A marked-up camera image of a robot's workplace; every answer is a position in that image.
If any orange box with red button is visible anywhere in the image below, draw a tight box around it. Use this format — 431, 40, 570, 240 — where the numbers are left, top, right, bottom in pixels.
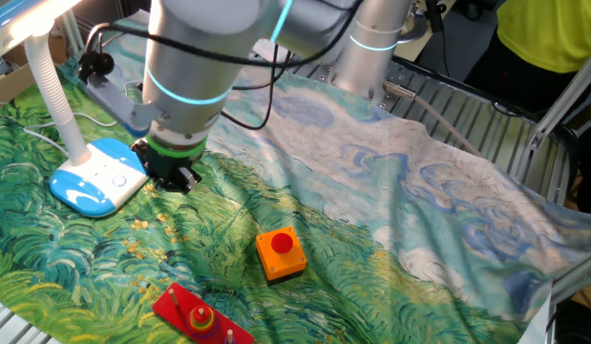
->
255, 226, 308, 287

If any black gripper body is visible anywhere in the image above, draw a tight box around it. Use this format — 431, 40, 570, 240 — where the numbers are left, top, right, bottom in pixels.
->
145, 142, 205, 181

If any aluminium frame post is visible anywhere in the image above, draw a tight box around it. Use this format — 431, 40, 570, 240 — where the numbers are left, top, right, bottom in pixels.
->
547, 246, 591, 307

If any painted landscape tablecloth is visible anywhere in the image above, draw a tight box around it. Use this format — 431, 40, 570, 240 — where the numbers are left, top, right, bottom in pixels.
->
0, 18, 591, 344

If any white and blue desk lamp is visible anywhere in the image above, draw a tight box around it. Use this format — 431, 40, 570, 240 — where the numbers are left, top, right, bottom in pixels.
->
0, 0, 151, 219

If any cardboard box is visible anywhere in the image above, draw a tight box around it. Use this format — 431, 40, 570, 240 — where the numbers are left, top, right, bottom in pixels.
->
0, 32, 70, 116

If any person in yellow shirt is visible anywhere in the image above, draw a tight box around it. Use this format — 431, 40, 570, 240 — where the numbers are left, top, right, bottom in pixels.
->
464, 0, 591, 114

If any green flange ring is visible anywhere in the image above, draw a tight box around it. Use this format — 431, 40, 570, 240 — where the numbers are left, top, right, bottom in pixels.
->
144, 135, 209, 160

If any black curved object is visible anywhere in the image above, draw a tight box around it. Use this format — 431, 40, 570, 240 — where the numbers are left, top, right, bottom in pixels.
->
559, 121, 591, 214

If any white lamp power cable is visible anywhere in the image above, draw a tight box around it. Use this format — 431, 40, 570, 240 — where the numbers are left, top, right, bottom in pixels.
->
0, 99, 118, 159

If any red ring stacking toy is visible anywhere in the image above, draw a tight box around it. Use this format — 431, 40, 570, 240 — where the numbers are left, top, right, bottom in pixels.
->
151, 281, 256, 344

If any rainbow ring stack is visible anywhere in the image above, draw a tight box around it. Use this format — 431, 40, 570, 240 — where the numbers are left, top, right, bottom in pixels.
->
186, 305, 219, 338

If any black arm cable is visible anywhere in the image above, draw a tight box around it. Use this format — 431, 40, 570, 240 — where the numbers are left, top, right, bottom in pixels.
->
82, 0, 366, 133

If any grey hose at arm base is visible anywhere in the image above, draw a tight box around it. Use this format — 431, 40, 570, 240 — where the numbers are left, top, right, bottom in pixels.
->
383, 79, 485, 159

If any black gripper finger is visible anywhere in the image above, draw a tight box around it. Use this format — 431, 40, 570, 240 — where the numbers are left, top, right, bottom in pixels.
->
131, 139, 170, 190
169, 167, 203, 195

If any slanted aluminium frame bar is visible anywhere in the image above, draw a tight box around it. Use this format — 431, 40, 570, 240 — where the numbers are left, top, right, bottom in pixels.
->
514, 45, 591, 185

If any white fabric sheet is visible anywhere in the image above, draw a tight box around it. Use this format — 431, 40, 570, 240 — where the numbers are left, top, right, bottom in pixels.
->
514, 290, 558, 344

